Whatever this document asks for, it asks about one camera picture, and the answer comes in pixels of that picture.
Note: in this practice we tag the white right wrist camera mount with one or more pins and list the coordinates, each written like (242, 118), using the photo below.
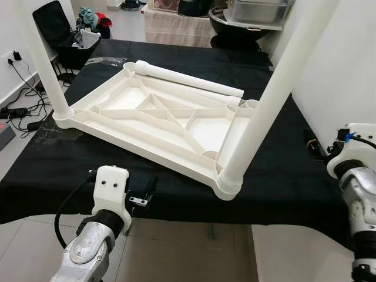
(355, 154)

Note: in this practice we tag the red cloth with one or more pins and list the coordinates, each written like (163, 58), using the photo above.
(104, 22)

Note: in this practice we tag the black open bag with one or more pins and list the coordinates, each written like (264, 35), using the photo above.
(50, 23)

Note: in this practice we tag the grey box red label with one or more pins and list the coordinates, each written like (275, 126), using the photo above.
(4, 138)

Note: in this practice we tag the beige woven cloth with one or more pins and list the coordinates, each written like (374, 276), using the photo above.
(176, 29)

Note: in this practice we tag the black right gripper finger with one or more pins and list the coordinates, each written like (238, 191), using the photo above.
(312, 143)

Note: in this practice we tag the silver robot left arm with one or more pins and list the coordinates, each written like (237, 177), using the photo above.
(85, 252)

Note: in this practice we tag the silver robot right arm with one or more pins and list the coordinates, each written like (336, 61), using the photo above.
(361, 188)

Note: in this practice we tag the white wall socket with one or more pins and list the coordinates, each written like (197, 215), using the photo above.
(6, 57)

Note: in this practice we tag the black plug-in charger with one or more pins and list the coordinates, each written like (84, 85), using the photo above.
(16, 56)

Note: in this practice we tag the small black bag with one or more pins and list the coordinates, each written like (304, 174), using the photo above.
(194, 7)

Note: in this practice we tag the white plastic table top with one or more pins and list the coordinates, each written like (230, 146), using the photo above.
(129, 100)

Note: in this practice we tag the clear tape patch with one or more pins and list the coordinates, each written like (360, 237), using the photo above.
(53, 134)

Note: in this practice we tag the black power strip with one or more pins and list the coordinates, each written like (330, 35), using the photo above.
(14, 111)

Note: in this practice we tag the white plastic bag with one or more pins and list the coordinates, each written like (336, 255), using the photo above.
(88, 40)

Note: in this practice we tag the clear tape strip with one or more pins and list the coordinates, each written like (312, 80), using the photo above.
(108, 60)

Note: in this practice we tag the brown cardboard box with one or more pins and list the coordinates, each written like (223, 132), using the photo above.
(165, 4)

